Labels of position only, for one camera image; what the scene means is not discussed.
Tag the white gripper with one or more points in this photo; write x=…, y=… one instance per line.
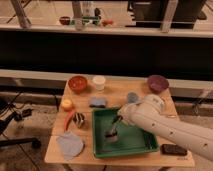
x=125, y=112

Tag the grey handled brush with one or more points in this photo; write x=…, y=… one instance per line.
x=111, y=135

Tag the green plastic tray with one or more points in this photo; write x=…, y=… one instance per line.
x=131, y=140

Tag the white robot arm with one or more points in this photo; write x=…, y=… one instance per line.
x=147, y=114

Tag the small grey-blue round object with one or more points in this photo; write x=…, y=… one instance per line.
x=132, y=97

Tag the purple bowl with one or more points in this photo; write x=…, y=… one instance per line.
x=157, y=83

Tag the blue sponge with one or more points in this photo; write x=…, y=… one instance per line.
x=97, y=102

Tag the white cup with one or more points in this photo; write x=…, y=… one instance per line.
x=99, y=82

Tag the wooden table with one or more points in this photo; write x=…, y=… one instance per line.
x=115, y=92

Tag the black rectangular eraser block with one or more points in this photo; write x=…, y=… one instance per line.
x=170, y=149

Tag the red chili pepper toy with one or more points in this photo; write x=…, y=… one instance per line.
x=68, y=118

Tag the yellow round fruit toy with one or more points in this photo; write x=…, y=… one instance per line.
x=66, y=104

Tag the blue-grey cloth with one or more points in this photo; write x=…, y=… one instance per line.
x=70, y=145

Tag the orange background object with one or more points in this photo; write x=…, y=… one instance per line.
x=107, y=22

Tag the green background box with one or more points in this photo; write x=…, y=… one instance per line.
x=91, y=20

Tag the dark red background bowl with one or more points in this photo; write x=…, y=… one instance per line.
x=64, y=20

